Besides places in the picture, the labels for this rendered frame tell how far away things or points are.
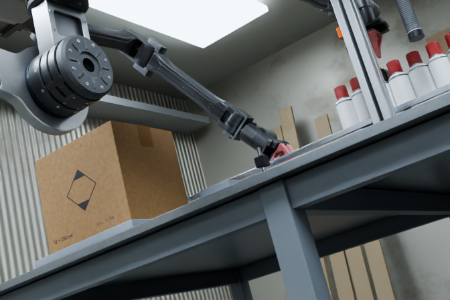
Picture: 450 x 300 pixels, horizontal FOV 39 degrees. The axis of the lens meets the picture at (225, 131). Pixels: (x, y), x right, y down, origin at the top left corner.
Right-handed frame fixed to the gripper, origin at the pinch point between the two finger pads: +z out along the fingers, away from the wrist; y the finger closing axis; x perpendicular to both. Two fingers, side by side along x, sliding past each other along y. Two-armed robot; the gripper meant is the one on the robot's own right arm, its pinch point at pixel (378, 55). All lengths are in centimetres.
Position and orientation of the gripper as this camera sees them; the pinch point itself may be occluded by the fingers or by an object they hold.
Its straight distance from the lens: 188.1
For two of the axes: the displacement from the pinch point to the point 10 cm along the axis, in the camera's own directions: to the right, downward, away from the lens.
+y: -7.9, 3.7, 4.9
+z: 2.5, 9.2, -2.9
